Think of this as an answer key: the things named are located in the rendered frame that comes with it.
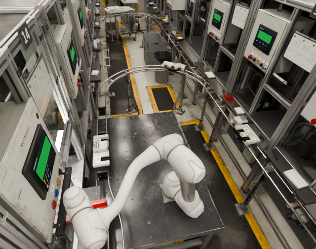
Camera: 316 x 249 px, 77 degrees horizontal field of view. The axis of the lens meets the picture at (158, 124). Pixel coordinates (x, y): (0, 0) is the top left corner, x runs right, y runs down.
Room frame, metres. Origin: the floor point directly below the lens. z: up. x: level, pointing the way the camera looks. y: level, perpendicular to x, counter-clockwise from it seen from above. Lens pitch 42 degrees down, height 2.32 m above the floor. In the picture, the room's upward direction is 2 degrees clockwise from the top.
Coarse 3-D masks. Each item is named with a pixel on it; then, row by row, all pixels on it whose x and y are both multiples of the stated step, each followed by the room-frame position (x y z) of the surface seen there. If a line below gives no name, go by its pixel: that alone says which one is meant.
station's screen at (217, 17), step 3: (216, 12) 2.92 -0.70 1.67; (216, 15) 2.90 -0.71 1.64; (219, 15) 2.83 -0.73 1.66; (213, 18) 2.97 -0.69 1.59; (216, 18) 2.89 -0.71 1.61; (219, 18) 2.81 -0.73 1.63; (213, 21) 2.95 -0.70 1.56; (216, 21) 2.87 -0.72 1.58; (219, 21) 2.79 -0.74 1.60; (216, 24) 2.85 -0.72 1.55; (219, 24) 2.78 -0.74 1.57
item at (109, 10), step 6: (114, 6) 6.63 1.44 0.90; (120, 6) 6.76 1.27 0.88; (126, 6) 6.67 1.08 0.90; (108, 12) 6.09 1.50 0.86; (114, 12) 6.13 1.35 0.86; (108, 30) 6.51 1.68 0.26; (114, 30) 6.54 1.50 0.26; (120, 30) 6.57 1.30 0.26; (126, 30) 6.59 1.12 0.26; (108, 36) 6.47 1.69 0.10; (114, 36) 6.09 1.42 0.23
